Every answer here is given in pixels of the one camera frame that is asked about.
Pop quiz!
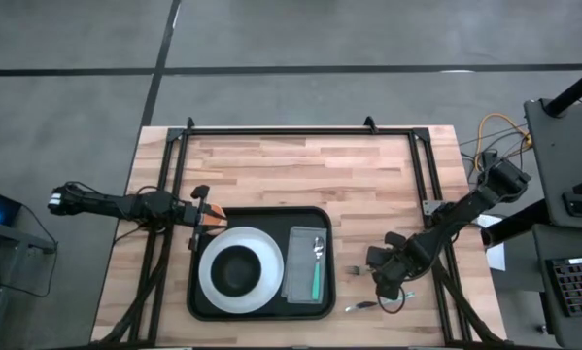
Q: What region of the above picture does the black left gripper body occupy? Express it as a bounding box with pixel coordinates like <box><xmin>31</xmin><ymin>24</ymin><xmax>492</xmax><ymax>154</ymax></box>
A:
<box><xmin>172</xmin><ymin>192</ymin><xmax>205</xmax><ymax>230</ymax></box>

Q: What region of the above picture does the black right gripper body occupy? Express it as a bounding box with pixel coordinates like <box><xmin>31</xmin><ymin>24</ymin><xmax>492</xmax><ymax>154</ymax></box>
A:
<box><xmin>380</xmin><ymin>231</ymin><xmax>436</xmax><ymax>291</ymax></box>

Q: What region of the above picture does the fork with patterned handle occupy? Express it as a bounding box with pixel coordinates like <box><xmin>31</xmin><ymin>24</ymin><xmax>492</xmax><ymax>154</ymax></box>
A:
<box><xmin>343</xmin><ymin>263</ymin><xmax>375</xmax><ymax>277</ymax></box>

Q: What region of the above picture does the cream mug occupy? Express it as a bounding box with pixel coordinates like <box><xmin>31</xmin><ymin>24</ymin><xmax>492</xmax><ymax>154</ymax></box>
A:
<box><xmin>200</xmin><ymin>202</ymin><xmax>229</xmax><ymax>230</ymax></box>

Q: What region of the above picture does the knife with patterned handle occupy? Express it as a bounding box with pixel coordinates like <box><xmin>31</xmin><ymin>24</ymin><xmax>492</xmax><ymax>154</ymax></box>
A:
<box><xmin>344</xmin><ymin>291</ymin><xmax>416</xmax><ymax>314</ymax></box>

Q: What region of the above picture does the dark grey bowl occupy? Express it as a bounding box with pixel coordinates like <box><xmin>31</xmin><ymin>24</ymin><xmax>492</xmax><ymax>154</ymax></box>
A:
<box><xmin>209</xmin><ymin>244</ymin><xmax>263</xmax><ymax>298</ymax></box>

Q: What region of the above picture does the spoon with teal handle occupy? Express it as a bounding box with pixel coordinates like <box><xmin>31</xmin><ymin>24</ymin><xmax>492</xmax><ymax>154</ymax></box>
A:
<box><xmin>310</xmin><ymin>235</ymin><xmax>326</xmax><ymax>301</ymax></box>

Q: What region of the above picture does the grey cloth napkin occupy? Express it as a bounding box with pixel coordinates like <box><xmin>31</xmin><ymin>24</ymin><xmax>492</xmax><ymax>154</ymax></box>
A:
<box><xmin>280</xmin><ymin>225</ymin><xmax>329</xmax><ymax>305</ymax></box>

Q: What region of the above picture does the white round plate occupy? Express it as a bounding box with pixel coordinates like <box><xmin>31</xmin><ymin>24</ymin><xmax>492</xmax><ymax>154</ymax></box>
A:
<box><xmin>197</xmin><ymin>226</ymin><xmax>286</xmax><ymax>315</ymax></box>

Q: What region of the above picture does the black serving tray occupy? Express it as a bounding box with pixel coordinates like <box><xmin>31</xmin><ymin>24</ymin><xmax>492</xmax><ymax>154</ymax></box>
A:
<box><xmin>186</xmin><ymin>205</ymin><xmax>337</xmax><ymax>323</ymax></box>

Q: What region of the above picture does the white paper sheet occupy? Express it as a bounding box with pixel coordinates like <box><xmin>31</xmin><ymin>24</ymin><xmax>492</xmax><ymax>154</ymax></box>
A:
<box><xmin>473</xmin><ymin>213</ymin><xmax>507</xmax><ymax>273</ymax></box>

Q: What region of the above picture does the backlit keyboard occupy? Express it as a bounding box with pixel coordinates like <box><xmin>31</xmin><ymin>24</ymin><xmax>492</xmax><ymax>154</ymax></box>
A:
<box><xmin>544</xmin><ymin>255</ymin><xmax>582</xmax><ymax>319</ymax></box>

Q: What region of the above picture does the grey equipment cart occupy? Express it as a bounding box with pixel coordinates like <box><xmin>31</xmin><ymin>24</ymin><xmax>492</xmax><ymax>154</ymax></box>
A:
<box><xmin>523</xmin><ymin>98</ymin><xmax>582</xmax><ymax>230</ymax></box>

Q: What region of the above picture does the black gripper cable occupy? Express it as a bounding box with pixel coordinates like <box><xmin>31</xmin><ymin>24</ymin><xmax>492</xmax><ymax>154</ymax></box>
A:
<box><xmin>376</xmin><ymin>285</ymin><xmax>408</xmax><ymax>316</ymax></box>

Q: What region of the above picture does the black aluminium table frame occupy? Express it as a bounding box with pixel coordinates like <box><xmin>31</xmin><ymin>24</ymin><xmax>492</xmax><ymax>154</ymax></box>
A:
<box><xmin>109</xmin><ymin>116</ymin><xmax>496</xmax><ymax>344</ymax></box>

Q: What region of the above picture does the yellow cable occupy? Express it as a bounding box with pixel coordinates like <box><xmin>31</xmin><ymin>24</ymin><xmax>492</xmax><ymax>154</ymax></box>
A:
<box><xmin>473</xmin><ymin>112</ymin><xmax>533</xmax><ymax>172</ymax></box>

